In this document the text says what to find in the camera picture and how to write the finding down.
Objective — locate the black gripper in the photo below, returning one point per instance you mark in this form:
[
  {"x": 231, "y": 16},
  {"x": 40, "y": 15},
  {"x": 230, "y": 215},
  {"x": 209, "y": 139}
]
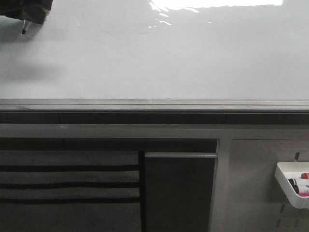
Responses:
[{"x": 34, "y": 11}]

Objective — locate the white whiteboard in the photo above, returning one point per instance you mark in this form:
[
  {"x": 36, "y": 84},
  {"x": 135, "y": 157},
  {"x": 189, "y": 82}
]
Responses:
[{"x": 159, "y": 55}]

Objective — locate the pink capped marker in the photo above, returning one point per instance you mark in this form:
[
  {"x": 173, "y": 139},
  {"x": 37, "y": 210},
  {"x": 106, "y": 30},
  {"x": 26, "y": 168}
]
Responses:
[{"x": 302, "y": 190}]

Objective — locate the dark grey panel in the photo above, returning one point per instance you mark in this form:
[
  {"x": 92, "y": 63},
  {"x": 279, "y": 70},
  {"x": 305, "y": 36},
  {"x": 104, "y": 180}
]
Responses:
[{"x": 179, "y": 190}]

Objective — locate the black dry-erase marker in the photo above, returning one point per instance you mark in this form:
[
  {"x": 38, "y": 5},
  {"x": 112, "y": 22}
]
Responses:
[{"x": 26, "y": 25}]

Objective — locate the black capped marker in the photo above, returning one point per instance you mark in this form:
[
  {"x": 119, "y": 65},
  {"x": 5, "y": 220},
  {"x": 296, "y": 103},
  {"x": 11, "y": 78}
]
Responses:
[{"x": 298, "y": 182}]

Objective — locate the red capped marker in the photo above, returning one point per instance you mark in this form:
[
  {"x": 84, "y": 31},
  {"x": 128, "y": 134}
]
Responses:
[{"x": 305, "y": 175}]

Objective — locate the grey striped fabric organizer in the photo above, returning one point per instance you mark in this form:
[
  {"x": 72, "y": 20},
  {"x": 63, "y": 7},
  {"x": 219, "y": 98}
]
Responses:
[{"x": 72, "y": 191}]

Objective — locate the white plastic marker tray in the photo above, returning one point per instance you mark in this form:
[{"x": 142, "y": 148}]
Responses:
[{"x": 287, "y": 170}]

